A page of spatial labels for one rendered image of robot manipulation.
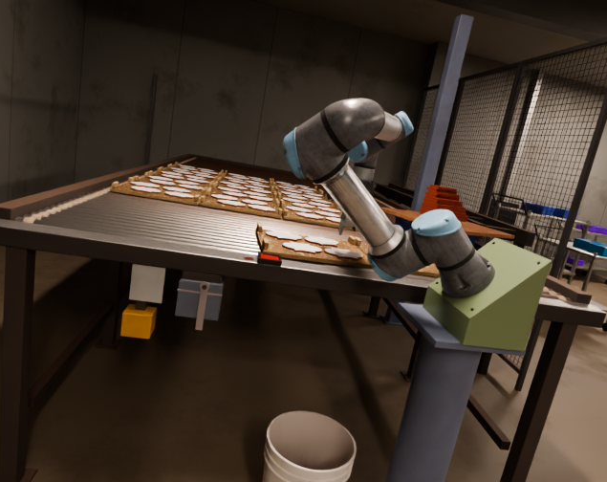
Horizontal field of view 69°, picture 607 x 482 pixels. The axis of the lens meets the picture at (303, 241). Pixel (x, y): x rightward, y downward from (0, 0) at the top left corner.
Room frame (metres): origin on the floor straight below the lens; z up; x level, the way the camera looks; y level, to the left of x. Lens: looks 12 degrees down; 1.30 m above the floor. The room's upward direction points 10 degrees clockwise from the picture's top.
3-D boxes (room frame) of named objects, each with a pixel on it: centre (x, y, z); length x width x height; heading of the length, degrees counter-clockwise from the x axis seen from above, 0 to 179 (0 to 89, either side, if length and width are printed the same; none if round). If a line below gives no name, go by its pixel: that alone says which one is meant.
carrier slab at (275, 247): (1.63, -0.04, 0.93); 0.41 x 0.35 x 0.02; 102
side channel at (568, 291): (3.59, -0.77, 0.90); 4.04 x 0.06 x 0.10; 8
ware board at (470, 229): (2.35, -0.73, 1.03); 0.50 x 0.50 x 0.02; 31
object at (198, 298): (1.34, 0.29, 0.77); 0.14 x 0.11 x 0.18; 98
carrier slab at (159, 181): (2.61, 0.81, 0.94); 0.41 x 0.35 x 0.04; 99
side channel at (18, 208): (3.30, 1.22, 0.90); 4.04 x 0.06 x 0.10; 8
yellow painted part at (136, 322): (1.31, 0.47, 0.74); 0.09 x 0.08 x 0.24; 98
